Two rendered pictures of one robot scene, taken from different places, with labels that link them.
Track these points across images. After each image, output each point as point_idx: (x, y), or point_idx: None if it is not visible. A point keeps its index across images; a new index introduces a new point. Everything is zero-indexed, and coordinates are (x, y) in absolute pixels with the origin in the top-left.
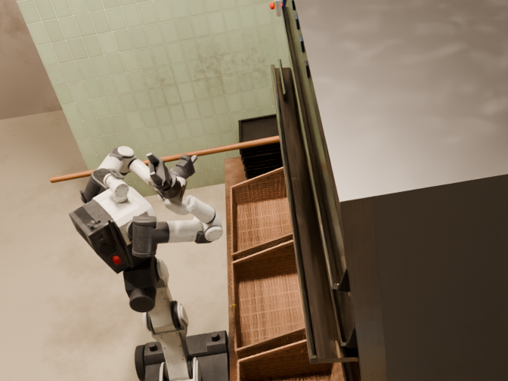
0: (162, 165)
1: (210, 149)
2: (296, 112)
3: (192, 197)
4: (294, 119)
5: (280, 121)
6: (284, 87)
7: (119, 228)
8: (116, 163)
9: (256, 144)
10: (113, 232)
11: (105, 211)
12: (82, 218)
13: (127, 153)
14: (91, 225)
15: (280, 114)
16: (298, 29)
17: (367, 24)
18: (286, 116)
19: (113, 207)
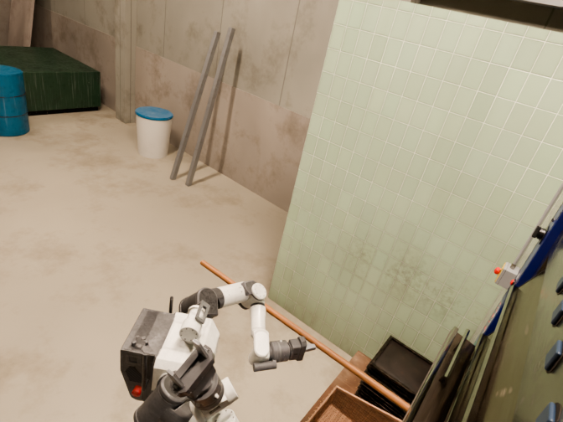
0: (204, 368)
1: (333, 352)
2: (444, 409)
3: (232, 419)
4: (434, 419)
5: (416, 408)
6: (451, 368)
7: (153, 369)
8: (239, 295)
9: (377, 390)
10: (143, 368)
11: (165, 337)
12: (142, 324)
13: (257, 294)
14: (133, 341)
15: (423, 398)
16: (542, 363)
17: None
18: (429, 404)
19: (174, 340)
